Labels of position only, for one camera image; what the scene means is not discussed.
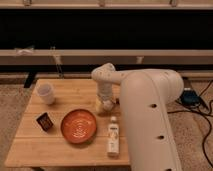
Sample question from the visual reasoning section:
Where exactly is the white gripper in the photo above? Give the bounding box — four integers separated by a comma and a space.
97, 82, 114, 111

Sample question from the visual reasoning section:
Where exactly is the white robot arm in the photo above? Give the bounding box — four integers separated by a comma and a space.
91, 63, 184, 171

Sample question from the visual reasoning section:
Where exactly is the orange ceramic bowl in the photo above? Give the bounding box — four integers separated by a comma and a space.
60, 109, 97, 144

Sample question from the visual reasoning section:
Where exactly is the wooden table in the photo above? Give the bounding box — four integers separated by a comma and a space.
5, 79, 129, 167

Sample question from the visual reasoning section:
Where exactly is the white paper cup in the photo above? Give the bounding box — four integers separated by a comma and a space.
36, 83, 55, 105

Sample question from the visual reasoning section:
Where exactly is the white plastic bottle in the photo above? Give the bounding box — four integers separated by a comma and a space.
107, 116, 119, 157

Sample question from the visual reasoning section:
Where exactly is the small dark box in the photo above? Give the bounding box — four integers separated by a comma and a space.
36, 113, 53, 131

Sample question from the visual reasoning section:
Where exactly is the blue device on floor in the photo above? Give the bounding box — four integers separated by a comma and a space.
180, 88, 200, 106

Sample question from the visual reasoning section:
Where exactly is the black floor cable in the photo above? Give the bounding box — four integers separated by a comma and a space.
167, 79, 213, 169

